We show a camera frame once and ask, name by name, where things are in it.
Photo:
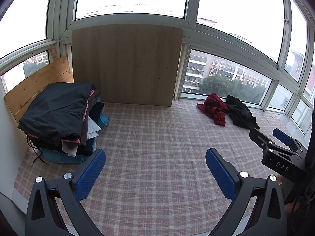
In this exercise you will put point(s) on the apartment building outside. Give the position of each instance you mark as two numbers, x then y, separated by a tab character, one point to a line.
221	68

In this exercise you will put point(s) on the red garment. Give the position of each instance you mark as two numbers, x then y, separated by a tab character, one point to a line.
215	108

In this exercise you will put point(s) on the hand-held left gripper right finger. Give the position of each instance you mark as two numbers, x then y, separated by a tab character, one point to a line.
221	174

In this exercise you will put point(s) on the green trees outside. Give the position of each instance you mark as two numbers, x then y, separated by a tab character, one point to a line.
219	84

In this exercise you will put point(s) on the pine wood board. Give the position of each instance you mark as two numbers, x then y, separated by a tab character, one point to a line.
37	86

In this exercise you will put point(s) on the person's right hand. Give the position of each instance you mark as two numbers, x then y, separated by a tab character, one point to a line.
290	207

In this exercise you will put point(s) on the pile of folded clothes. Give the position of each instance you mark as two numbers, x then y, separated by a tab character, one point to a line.
56	110

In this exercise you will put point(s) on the white window frame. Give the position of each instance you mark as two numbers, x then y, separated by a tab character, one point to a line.
192	9

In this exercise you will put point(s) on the large light laminate board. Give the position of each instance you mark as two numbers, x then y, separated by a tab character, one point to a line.
128	64

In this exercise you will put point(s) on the black garment with yellow stripes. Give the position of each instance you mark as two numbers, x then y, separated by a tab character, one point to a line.
242	114

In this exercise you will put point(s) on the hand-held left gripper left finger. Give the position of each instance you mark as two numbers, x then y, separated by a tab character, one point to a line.
91	174

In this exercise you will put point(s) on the pink plaid bed sheet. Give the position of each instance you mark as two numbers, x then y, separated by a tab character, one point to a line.
152	140

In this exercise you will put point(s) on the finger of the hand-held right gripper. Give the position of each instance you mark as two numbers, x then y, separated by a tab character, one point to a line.
283	136
259	137

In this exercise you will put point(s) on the thin wooden strip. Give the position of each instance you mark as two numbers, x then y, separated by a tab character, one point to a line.
53	54

